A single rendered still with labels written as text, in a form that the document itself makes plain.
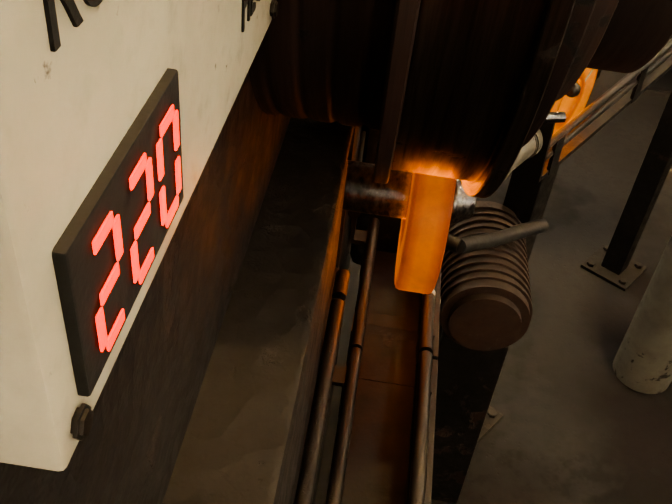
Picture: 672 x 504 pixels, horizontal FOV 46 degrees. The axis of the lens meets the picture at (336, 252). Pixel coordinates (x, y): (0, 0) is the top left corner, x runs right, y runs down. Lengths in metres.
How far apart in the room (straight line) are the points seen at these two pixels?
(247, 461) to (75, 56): 0.30
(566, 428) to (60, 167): 1.53
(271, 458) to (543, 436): 1.23
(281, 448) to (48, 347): 0.27
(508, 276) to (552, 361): 0.69
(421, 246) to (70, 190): 0.49
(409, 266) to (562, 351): 1.17
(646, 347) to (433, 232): 1.11
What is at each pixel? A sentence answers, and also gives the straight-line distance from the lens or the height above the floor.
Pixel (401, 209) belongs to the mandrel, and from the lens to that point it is 0.68.
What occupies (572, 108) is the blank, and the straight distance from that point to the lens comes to 1.20.
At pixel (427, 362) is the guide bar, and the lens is 0.70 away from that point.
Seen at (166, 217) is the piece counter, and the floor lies 1.08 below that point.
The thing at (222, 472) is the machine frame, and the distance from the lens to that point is 0.42.
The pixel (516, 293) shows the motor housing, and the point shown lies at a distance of 1.09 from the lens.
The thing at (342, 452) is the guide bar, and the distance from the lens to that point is 0.65.
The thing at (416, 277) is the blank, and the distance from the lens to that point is 0.66.
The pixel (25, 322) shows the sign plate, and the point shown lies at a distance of 0.16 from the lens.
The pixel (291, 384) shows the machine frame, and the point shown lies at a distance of 0.46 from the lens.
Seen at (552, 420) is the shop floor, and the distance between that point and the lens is 1.66.
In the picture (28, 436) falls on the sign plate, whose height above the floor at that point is 1.07.
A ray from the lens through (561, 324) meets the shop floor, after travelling 1.86.
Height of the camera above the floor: 1.22
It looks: 40 degrees down
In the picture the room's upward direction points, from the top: 7 degrees clockwise
